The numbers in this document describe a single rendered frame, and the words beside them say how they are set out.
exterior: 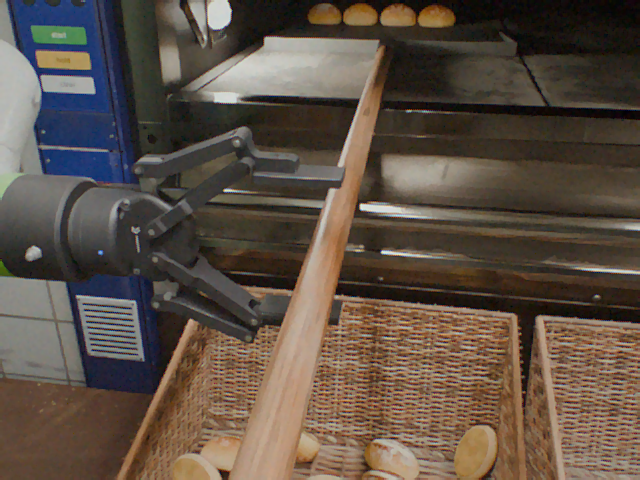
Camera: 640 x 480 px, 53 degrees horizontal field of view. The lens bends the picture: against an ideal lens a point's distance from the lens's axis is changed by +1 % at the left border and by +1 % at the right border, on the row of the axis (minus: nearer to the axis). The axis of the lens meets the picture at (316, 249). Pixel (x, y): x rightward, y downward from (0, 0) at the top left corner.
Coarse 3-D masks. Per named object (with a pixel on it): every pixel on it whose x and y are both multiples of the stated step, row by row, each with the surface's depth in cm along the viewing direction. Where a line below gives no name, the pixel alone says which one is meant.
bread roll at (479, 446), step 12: (468, 432) 110; (480, 432) 108; (492, 432) 108; (468, 444) 109; (480, 444) 107; (492, 444) 107; (456, 456) 110; (468, 456) 108; (480, 456) 107; (492, 456) 107; (456, 468) 109; (468, 468) 107; (480, 468) 106
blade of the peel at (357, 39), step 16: (288, 32) 166; (304, 32) 166; (320, 32) 166; (336, 32) 166; (352, 32) 165; (368, 32) 165; (384, 32) 165; (400, 32) 165; (416, 32) 165; (432, 32) 165; (448, 32) 165; (464, 32) 165; (480, 32) 165; (496, 32) 164; (272, 48) 145; (288, 48) 144; (304, 48) 144; (320, 48) 143; (336, 48) 143; (352, 48) 142; (368, 48) 142; (400, 48) 141; (416, 48) 140; (432, 48) 140; (448, 48) 139; (464, 48) 139; (480, 48) 138; (496, 48) 138; (512, 48) 137
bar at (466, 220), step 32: (224, 192) 70; (256, 192) 70; (352, 224) 68; (384, 224) 67; (416, 224) 67; (448, 224) 66; (480, 224) 66; (512, 224) 65; (544, 224) 64; (576, 224) 64; (608, 224) 64
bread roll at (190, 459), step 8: (184, 456) 106; (192, 456) 106; (200, 456) 106; (176, 464) 105; (184, 464) 105; (192, 464) 104; (200, 464) 104; (208, 464) 105; (176, 472) 105; (184, 472) 105; (192, 472) 104; (200, 472) 104; (208, 472) 103; (216, 472) 104
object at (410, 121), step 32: (192, 96) 107; (224, 96) 107; (256, 96) 107; (288, 96) 107; (288, 128) 104; (320, 128) 103; (384, 128) 101; (416, 128) 100; (448, 128) 99; (480, 128) 98; (512, 128) 98; (544, 128) 97; (576, 128) 96; (608, 128) 95
